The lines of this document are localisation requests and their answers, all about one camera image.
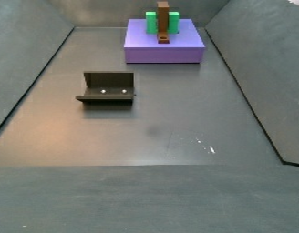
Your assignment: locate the purple base board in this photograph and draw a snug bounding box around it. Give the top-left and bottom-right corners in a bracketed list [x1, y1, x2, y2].
[124, 19, 206, 64]

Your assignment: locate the black peg holder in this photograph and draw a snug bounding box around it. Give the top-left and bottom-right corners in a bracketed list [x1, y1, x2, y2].
[75, 71, 135, 103]

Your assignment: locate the green block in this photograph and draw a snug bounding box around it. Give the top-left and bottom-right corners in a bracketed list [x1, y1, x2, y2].
[168, 12, 180, 34]
[146, 11, 156, 34]

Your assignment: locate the brown L-shaped block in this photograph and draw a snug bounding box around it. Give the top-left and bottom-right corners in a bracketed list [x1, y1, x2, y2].
[156, 1, 170, 44]

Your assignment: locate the right green block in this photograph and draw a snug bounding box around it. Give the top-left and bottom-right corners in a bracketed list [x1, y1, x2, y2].
[168, 12, 180, 34]

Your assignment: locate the left green block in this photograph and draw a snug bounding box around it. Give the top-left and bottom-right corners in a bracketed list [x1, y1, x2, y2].
[146, 11, 156, 34]

